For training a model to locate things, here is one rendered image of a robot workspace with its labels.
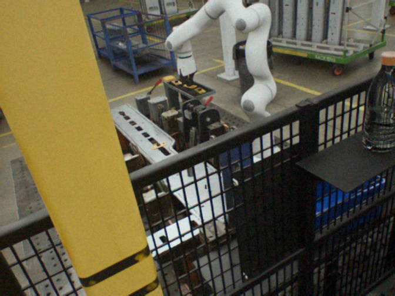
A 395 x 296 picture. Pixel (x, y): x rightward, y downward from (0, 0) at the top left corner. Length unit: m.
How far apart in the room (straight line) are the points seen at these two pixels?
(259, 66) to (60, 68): 1.42
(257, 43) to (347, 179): 1.09
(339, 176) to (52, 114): 0.54
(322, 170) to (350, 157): 0.08
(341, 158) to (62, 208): 0.56
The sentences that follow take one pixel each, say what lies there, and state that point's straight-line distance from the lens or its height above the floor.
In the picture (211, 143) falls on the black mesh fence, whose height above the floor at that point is 1.55.
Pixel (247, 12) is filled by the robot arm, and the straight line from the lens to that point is 1.61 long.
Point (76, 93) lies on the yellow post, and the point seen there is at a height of 1.74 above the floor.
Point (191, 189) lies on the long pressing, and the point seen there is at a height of 1.00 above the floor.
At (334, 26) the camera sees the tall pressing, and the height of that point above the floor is 0.58.
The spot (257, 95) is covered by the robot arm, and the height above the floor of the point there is 1.19.
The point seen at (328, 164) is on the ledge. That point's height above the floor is 1.43.
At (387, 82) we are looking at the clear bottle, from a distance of 0.75.
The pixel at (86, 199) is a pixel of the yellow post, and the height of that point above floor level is 1.62.
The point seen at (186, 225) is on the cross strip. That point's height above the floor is 1.00.
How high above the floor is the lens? 1.85
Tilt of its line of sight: 29 degrees down
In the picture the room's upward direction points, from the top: 9 degrees counter-clockwise
